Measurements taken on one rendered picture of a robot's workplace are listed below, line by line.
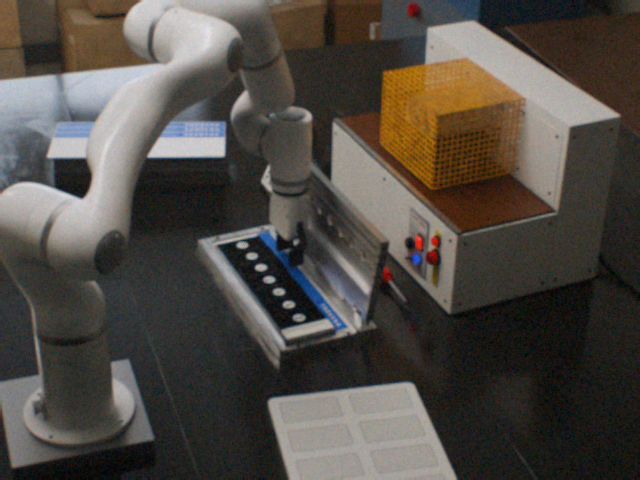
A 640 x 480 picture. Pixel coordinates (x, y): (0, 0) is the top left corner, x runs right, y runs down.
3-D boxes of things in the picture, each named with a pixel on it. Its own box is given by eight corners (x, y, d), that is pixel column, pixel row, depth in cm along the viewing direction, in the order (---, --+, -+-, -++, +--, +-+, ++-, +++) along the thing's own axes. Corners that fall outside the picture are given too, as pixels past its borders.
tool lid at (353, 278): (286, 144, 264) (294, 144, 265) (273, 222, 273) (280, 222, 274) (381, 242, 230) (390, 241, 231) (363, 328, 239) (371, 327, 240)
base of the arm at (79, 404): (33, 459, 205) (21, 369, 195) (15, 391, 220) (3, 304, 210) (147, 433, 210) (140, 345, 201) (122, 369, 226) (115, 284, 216)
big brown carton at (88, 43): (59, 63, 580) (51, -9, 562) (175, 51, 595) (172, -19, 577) (72, 99, 546) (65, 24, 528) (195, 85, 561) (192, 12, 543)
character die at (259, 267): (234, 271, 256) (234, 266, 256) (278, 261, 260) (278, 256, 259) (243, 283, 253) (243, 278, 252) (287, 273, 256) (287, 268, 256)
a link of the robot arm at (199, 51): (35, 271, 202) (110, 303, 194) (-3, 236, 192) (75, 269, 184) (190, 32, 217) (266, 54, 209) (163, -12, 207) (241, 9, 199)
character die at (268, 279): (242, 283, 253) (242, 278, 252) (286, 273, 256) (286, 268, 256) (251, 295, 249) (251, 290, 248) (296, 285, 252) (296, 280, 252)
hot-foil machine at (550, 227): (329, 195, 290) (333, 42, 270) (478, 164, 305) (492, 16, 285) (502, 375, 231) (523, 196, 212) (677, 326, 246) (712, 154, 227)
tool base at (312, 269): (198, 249, 268) (197, 234, 266) (286, 230, 275) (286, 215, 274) (279, 361, 234) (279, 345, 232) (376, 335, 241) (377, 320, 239)
